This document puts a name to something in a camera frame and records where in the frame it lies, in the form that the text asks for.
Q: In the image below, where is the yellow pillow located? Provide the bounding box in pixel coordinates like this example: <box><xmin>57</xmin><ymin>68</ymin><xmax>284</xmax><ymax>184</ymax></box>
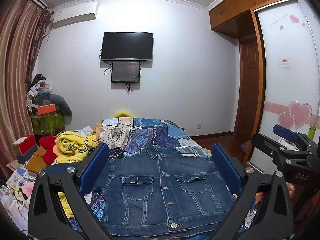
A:
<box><xmin>112</xmin><ymin>110</ymin><xmax>134</xmax><ymax>119</ymax></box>

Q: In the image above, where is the red plush toy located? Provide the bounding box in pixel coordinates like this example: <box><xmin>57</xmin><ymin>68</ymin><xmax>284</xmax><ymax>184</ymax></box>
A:
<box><xmin>39</xmin><ymin>135</ymin><xmax>60</xmax><ymax>165</ymax></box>

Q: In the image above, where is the wooden wardrobe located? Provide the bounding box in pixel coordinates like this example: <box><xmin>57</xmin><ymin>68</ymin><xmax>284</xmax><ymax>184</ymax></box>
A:
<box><xmin>209</xmin><ymin>0</ymin><xmax>300</xmax><ymax>140</ymax></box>

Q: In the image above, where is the brown cardboard box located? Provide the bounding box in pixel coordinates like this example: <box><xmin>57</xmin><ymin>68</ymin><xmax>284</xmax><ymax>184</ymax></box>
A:
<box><xmin>25</xmin><ymin>146</ymin><xmax>48</xmax><ymax>174</ymax></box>

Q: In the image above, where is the white air conditioner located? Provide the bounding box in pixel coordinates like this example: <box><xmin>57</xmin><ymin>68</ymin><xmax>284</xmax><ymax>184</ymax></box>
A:
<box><xmin>52</xmin><ymin>2</ymin><xmax>98</xmax><ymax>29</ymax></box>

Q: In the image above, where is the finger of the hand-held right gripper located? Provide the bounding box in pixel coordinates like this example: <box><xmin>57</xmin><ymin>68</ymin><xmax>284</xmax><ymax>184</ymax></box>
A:
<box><xmin>251</xmin><ymin>132</ymin><xmax>310</xmax><ymax>171</ymax></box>
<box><xmin>272</xmin><ymin>124</ymin><xmax>320</xmax><ymax>153</ymax></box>

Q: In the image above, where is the white heart-print sliding door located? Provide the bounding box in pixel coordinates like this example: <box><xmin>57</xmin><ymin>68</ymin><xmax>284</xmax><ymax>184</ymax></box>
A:
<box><xmin>250</xmin><ymin>0</ymin><xmax>320</xmax><ymax>170</ymax></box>

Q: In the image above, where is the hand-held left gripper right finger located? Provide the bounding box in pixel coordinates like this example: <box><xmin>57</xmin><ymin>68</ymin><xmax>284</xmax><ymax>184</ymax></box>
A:
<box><xmin>212</xmin><ymin>143</ymin><xmax>294</xmax><ymax>240</ymax></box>

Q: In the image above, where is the green patterned cloth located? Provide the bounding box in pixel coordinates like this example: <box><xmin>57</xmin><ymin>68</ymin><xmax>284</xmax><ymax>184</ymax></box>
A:
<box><xmin>31</xmin><ymin>112</ymin><xmax>66</xmax><ymax>135</ymax></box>

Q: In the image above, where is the person's right hand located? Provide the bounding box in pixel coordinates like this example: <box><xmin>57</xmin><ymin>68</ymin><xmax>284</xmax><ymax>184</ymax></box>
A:
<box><xmin>287</xmin><ymin>183</ymin><xmax>297</xmax><ymax>201</ymax></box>

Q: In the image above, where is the red and white box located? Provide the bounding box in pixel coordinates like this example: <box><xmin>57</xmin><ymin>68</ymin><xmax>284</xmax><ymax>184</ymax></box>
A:
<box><xmin>12</xmin><ymin>134</ymin><xmax>38</xmax><ymax>155</ymax></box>

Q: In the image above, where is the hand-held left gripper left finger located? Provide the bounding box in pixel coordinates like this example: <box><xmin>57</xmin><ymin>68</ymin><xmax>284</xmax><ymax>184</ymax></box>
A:
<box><xmin>28</xmin><ymin>143</ymin><xmax>120</xmax><ymax>240</ymax></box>

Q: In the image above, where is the yellow cartoon blanket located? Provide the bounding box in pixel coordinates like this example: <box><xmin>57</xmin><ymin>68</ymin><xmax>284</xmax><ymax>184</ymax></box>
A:
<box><xmin>51</xmin><ymin>130</ymin><xmax>100</xmax><ymax>218</ymax></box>

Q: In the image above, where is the small black monitor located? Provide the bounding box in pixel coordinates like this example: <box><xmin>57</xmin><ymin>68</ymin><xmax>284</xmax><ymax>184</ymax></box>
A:
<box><xmin>111</xmin><ymin>61</ymin><xmax>140</xmax><ymax>83</ymax></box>

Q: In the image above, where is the blue denim jacket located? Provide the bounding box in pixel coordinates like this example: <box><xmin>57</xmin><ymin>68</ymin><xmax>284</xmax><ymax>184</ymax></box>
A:
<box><xmin>94</xmin><ymin>146</ymin><xmax>238</xmax><ymax>238</ymax></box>

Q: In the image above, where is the patchwork patterned bedspread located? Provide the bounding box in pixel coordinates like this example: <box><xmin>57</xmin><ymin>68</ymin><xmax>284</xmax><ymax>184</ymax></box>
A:
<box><xmin>67</xmin><ymin>117</ymin><xmax>258</xmax><ymax>240</ymax></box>

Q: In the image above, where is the striped brown curtain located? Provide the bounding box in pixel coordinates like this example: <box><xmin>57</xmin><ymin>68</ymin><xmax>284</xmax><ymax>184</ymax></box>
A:
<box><xmin>0</xmin><ymin>0</ymin><xmax>54</xmax><ymax>180</ymax></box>

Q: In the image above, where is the pile of papers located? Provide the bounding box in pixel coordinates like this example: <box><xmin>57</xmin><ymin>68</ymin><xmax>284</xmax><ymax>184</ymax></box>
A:
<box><xmin>0</xmin><ymin>167</ymin><xmax>38</xmax><ymax>230</ymax></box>

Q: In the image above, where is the black wall television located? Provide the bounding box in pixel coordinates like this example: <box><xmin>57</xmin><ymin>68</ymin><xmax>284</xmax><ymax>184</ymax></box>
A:
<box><xmin>100</xmin><ymin>32</ymin><xmax>154</xmax><ymax>62</ymax></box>

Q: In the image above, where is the pile of clothes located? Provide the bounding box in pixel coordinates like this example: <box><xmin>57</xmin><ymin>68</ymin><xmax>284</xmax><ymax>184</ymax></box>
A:
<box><xmin>26</xmin><ymin>74</ymin><xmax>54</xmax><ymax>105</ymax></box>

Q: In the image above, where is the orange box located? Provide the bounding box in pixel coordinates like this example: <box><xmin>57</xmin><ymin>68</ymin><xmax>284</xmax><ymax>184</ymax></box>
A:
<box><xmin>37</xmin><ymin>103</ymin><xmax>56</xmax><ymax>115</ymax></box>

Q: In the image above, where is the wooden door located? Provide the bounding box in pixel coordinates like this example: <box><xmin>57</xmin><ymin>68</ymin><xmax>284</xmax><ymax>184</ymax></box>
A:
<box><xmin>237</xmin><ymin>36</ymin><xmax>260</xmax><ymax>136</ymax></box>

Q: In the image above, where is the grey garment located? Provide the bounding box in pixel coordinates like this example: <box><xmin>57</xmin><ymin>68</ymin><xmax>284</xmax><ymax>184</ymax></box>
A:
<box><xmin>49</xmin><ymin>94</ymin><xmax>73</xmax><ymax>118</ymax></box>

